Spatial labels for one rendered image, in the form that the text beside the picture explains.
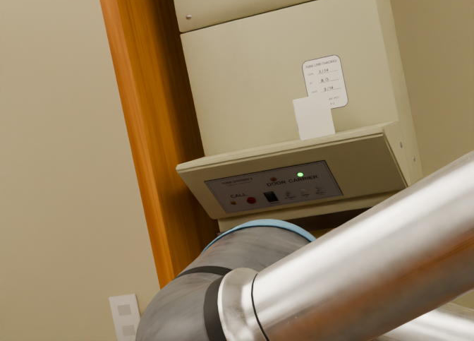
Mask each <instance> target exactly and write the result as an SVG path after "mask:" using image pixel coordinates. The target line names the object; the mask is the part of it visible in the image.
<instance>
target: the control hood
mask: <svg viewBox="0 0 474 341"><path fill-rule="evenodd" d="M321 160H325V162H326V163H327V165H328V167H329V169H330V171H331V173H332V174H333V176H334V178H335V180H336V182H337V184H338V185H339V188H340V189H341V192H342V193H343V196H336V197H331V198H323V199H317V200H313V201H305V202H299V203H292V204H286V205H278V206H274V207H268V208H260V209H255V210H247V211H242V212H237V213H229V214H226V212H225V211H224V209H223V208H222V207H221V205H220V204H219V202H218V201H217V199H216V198H215V197H214V195H213V194H212V192H211V191H210V190H209V188H208V187H207V185H206V184H205V182H204V181H209V180H213V179H220V178H225V177H232V176H237V175H241V174H249V173H253V172H261V171H265V170H269V169H276V168H281V167H288V166H293V165H297V164H305V163H309V162H316V161H321ZM176 171H177V173H178V174H179V176H180V177H181V178H182V180H183V181H184V182H185V183H186V185H187V187H188V188H189V189H190V190H191V192H192V193H193V195H194V196H195V197H196V198H197V200H198V201H199V203H200V204H201V206H202V207H203V208H204V209H205V211H206V212H207V214H208V215H209V216H210V217H211V218H212V219H213V220H215V219H219V218H224V217H233V216H237V215H246V214H251V213H259V212H264V211H269V210H278V209H282V208H291V207H296V206H300V205H309V204H314V203H322V202H327V201H335V200H341V199H345V198H354V197H358V196H367V195H372V194H377V193H385V192H390V191H398V190H404V189H406V188H408V187H409V186H410V185H411V180H410V175H409V171H408V165H407V161H406V154H405V150H404V146H403V139H402V135H401V128H400V124H399V122H398V123H397V121H391V122H387V123H383V124H376V125H371V126H365V127H360V128H354V129H349V130H345V131H338V132H335V134H333V135H329V136H323V137H319V138H312V139H308V140H300V139H297V140H290V141H286V142H281V143H275V144H270V145H263V146H259V147H255V148H248V149H244V150H237V151H233V152H226V153H222V154H218V155H210V156H206V157H201V158H199V159H196V160H192V161H190V162H185V163H182V164H178V165H177V167H176Z"/></svg>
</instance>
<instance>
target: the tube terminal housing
mask: <svg viewBox="0 0 474 341"><path fill-rule="evenodd" d="M180 36H181V42H182V46H183V53H184V57H185V60H186V66H187V70H188V77H189V81H190V87H191V90H192V94H193V101H194V105H195V111H196V115H197V121H198V125H199V129H200V135H201V139H202V145H203V149H204V153H205V157H206V156H210V155H218V154H222V153H226V152H233V151H237V150H244V149H248V148H255V147H259V146H263V145H270V144H275V143H281V142H286V141H290V140H297V139H300V136H299V132H298V126H297V122H296V115H295V112H294V108H293V100H296V99H300V98H303V97H307V92H306V88H305V81H304V77H303V71H302V67H301V62H302V61H307V60H311V59H316V58H320V57H324V56H329V55H333V54H340V58H341V65H342V69H343V73H344V80H345V84H346V90H347V94H348V101H349V104H350V106H347V107H340V108H336V109H331V113H332V119H333V123H334V130H335V132H338V131H345V130H349V129H354V128H360V127H365V126H371V125H376V124H383V123H387V122H391V121H397V123H398V122H399V124H400V128H401V135H402V139H403V146H404V150H405V154H406V161H407V165H408V171H409V175H410V180H411V185H413V184H415V183H416V182H418V181H420V180H421V179H424V177H423V169H422V165H421V161H420V153H419V149H418V143H417V139H416V134H415V128H414V124H413V117H412V113H411V106H410V102H409V98H408V91H407V87H406V80H405V76H404V72H403V66H402V62H401V55H400V51H399V44H398V40H397V36H396V29H395V25H394V18H393V14H392V10H391V3H390V0H316V1H311V2H307V3H304V4H299V5H296V6H291V7H288V8H283V9H279V10H276V11H271V12H268V13H263V14H260V15H256V16H251V17H248V18H243V19H240V20H235V21H231V22H228V23H223V24H219V25H214V26H211V27H208V28H203V29H199V30H194V31H191V32H186V33H183V34H181V35H180ZM400 191H402V190H398V191H390V192H385V193H377V194H372V195H367V196H358V197H354V198H345V199H341V200H335V201H327V202H322V203H314V204H309V205H300V206H296V207H291V208H282V209H278V210H269V211H264V212H259V213H251V214H246V215H237V216H233V217H224V218H219V219H218V223H219V229H220V232H223V231H228V230H229V229H231V228H233V227H237V226H239V225H241V224H243V223H246V222H250V221H253V220H263V219H271V220H288V219H293V218H298V217H307V216H312V215H321V214H326V213H335V212H339V211H345V210H353V209H358V208H367V207H372V206H376V205H378V204H379V203H381V202H383V201H385V200H386V199H388V198H390V197H392V196H394V195H395V194H397V193H399V192H400Z"/></svg>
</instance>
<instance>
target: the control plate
mask: <svg viewBox="0 0 474 341"><path fill-rule="evenodd" d="M298 172H302V173H304V175H303V177H298V176H297V173H298ZM271 177H276V178H277V180H276V181H271V180H270V178H271ZM204 182H205V184H206V185H207V187H208V188H209V190H210V191H211V192H212V194H213V195H214V197H215V198H216V199H217V201H218V202H219V204H220V205H221V207H222V208H223V209H224V211H225V212H226V214H229V213H237V212H242V211H247V210H255V209H260V208H268V207H274V206H278V205H286V204H292V203H299V202H305V201H313V200H317V199H323V198H331V197H336V196H343V193H342V192H341V189H340V188H339V185H338V184H337V182H336V180H335V178H334V176H333V174H332V173H331V171H330V169H329V167H328V165H327V163H326V162H325V160H321V161H316V162H309V163H305V164H297V165H293V166H288V167H281V168H276V169H269V170H265V171H261V172H253V173H249V174H241V175H237V176H232V177H225V178H220V179H213V180H209V181H204ZM316 186H320V188H321V189H320V190H319V191H317V190H316V189H315V187H316ZM301 189H305V190H306V192H305V193H304V194H302V193H301V192H300V190H301ZM270 191H273V192H274V194H275V196H276V197H277V198H278V200H279V201H274V202H269V201H268V200H267V199H266V197H265V195H264V194H263V193H266V192H270ZM286 191H290V193H291V194H290V195H289V196H286V194H285V192H286ZM249 197H253V198H255V199H256V202H255V203H253V204H250V203H248V202H247V198H249ZM231 201H235V202H237V204H236V205H232V204H230V202H231Z"/></svg>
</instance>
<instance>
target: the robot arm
mask: <svg viewBox="0 0 474 341"><path fill-rule="evenodd" d="M472 291H474V150H473V151H471V152H469V153H468V154H466V155H464V156H463V157H460V158H458V159H457V160H455V161H453V162H452V163H450V164H448V165H447V166H445V167H442V168H441V169H439V170H437V171H436V172H434V173H432V174H431V175H429V176H427V177H425V178H424V179H421V180H420V181H418V182H416V183H415V184H413V185H411V186H409V187H408V188H406V189H404V190H402V191H400V192H399V193H397V194H395V195H394V196H392V197H390V198H388V199H386V200H385V201H383V202H381V203H379V204H378V205H376V206H374V207H373V208H370V209H369V210H367V211H365V212H364V213H362V214H360V215H359V216H357V217H354V218H353V219H352V220H349V221H348V222H346V223H344V224H342V225H341V226H339V227H337V228H336V229H333V230H332V231H330V232H328V233H326V234H325V235H323V236H321V237H320V238H318V239H316V238H314V236H313V235H311V234H310V233H309V232H307V231H305V230H304V229H302V228H301V227H299V226H297V225H294V224H291V223H289V222H285V221H281V220H271V219H263V220H253V221H250V222H246V223H243V224H241V225H239V226H237V227H235V228H233V229H231V230H229V231H227V232H224V233H223V234H221V235H220V236H218V237H217V238H216V239H215V240H213V241H212V242H211V243H210V244H209V245H208V246H207V247H206V248H205V249H204V251H203V252H202V253H201V254H200V256H198V257H197V258H196V259H195V260H194V261H193V262H192V263H191V264H190V265H189V266H188V267H187V268H185V269H184V270H183V271H182V272H181V273H180V274H179V275H177V276H176V277H175V278H174V279H173V280H172V281H171V282H170V283H168V284H167V285H166V286H165V287H163V288H162V289H161V290H160V291H159V292H158V293H157V294H156V295H155V296H154V297H153V299H152V300H151V302H150V303H149V304H148V305H147V308H146V309H145V311H144V313H143V315H142V317H141V319H140V322H139V325H138V329H137V332H136V338H135V341H474V308H471V307H467V306H462V305H459V304H455V303H451V301H453V300H455V299H457V298H459V297H462V296H463V295H465V294H468V293H470V292H472Z"/></svg>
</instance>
